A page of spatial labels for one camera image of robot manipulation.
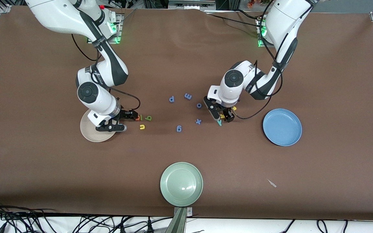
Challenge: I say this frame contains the beige plate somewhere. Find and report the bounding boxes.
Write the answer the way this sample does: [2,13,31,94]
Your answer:
[80,108,117,143]

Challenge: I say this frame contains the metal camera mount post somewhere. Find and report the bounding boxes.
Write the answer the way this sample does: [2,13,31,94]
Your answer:
[165,207,193,233]

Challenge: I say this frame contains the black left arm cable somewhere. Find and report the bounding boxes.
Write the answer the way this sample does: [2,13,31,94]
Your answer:
[235,0,284,120]

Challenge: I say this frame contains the grey metal box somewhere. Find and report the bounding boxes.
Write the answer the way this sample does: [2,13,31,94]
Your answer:
[168,0,217,9]

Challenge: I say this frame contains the orange background object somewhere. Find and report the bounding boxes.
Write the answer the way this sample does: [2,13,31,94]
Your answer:
[247,0,271,8]

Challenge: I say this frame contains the blue plate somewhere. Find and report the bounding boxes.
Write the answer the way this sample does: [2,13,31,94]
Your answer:
[263,108,302,147]

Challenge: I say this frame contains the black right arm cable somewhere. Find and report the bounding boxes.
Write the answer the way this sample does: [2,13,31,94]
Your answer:
[71,32,141,111]

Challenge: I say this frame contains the pale green plate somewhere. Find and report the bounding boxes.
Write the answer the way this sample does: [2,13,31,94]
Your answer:
[160,162,204,207]

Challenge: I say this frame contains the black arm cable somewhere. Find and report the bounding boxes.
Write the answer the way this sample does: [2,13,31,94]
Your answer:
[235,0,284,120]
[71,32,141,111]

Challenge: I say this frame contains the black base cable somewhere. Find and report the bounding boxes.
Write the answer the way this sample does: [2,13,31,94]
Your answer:
[204,11,265,29]

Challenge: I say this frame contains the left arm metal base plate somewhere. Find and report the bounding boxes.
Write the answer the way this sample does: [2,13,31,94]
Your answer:
[256,18,273,48]

